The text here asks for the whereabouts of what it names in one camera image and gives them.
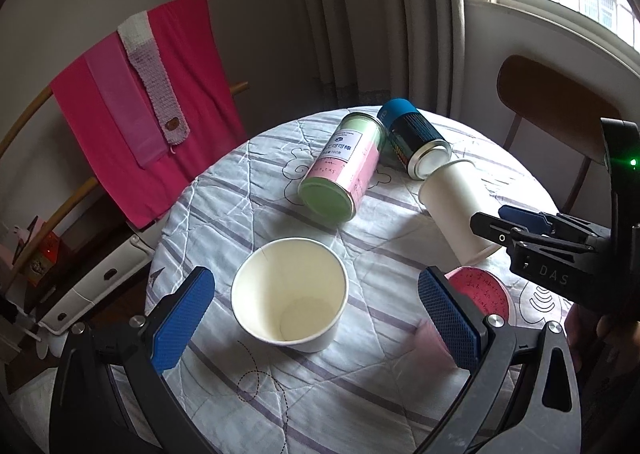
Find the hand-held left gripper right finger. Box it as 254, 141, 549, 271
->
416, 265, 584, 454

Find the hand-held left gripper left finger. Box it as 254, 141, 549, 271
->
50, 265, 217, 454

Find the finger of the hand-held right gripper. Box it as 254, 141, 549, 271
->
469, 212, 597, 252
498, 204, 609, 241

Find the tall white paper cup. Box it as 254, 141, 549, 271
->
418, 159, 502, 266

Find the wide white paper cup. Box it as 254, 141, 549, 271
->
231, 237, 349, 354

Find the person's right hand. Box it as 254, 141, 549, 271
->
566, 305, 617, 371

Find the white drawer unit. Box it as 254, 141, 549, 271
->
37, 218, 172, 336

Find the wooden chair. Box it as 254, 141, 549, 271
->
496, 54, 624, 216

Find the blue and black can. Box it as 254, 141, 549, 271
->
376, 98, 454, 181

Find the striped quilted tablecloth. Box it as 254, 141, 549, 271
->
7, 106, 576, 454

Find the red box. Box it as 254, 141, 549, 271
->
24, 231, 62, 288

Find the pink and green can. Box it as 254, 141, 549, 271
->
298, 111, 386, 223

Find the light pink cloth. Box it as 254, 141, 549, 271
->
86, 37, 169, 169

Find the magenta towel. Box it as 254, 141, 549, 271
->
50, 0, 249, 230

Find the grey curtain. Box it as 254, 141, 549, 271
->
287, 0, 493, 135

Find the wooden towel rack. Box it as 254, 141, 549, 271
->
0, 0, 251, 296

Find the knitted lilac strap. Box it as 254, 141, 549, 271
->
117, 11, 194, 148

